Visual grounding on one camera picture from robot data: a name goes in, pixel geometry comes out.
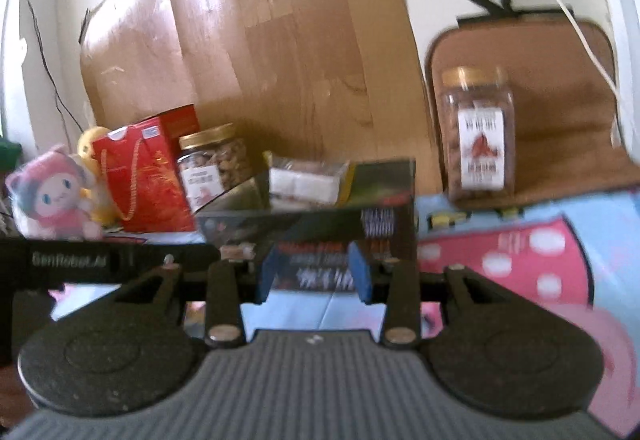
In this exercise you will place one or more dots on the red gift bag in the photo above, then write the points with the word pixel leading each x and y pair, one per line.
pixel 138 164

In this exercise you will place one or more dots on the wood pattern board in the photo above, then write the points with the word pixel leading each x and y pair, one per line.
pixel 310 79

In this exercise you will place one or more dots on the nut jar beside red bag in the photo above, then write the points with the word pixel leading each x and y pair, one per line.
pixel 212 161

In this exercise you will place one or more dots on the cartoon pig blanket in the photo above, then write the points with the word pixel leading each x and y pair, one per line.
pixel 579 258

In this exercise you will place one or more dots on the brown seat cushion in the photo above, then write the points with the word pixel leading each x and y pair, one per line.
pixel 564 110

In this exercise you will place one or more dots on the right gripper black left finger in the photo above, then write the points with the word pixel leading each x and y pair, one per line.
pixel 231 284

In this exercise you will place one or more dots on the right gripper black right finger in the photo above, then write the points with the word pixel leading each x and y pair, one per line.
pixel 394 282

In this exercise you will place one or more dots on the black cardboard snack box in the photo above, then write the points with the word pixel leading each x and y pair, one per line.
pixel 312 241

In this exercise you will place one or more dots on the nut jar on brown mat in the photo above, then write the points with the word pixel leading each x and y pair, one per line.
pixel 477 123

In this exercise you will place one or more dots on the clear wrapped white snack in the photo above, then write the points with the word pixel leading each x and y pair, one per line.
pixel 309 182

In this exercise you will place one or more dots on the green plush toy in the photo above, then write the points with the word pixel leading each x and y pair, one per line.
pixel 10 155

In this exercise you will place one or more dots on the pink plush toy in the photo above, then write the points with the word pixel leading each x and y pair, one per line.
pixel 47 200

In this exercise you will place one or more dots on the yellow plush toy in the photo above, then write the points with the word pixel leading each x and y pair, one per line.
pixel 103 210

